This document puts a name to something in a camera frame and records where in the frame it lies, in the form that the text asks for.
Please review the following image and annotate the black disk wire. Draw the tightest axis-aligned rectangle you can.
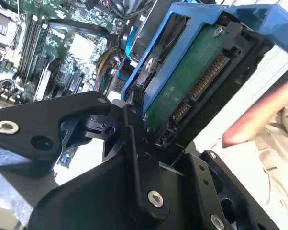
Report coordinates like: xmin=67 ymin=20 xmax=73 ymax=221
xmin=48 ymin=18 xmax=112 ymax=40

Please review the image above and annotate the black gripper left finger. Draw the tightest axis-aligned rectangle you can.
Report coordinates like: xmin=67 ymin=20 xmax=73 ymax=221
xmin=0 ymin=87 xmax=170 ymax=221

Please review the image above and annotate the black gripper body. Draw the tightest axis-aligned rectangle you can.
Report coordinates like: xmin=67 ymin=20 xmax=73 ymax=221
xmin=28 ymin=153 xmax=281 ymax=230

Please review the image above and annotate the hard disk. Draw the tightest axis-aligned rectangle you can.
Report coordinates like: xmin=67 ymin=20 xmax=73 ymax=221
xmin=120 ymin=3 xmax=288 ymax=150

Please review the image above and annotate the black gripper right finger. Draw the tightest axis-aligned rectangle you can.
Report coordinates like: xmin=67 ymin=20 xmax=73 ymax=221
xmin=172 ymin=149 xmax=233 ymax=230

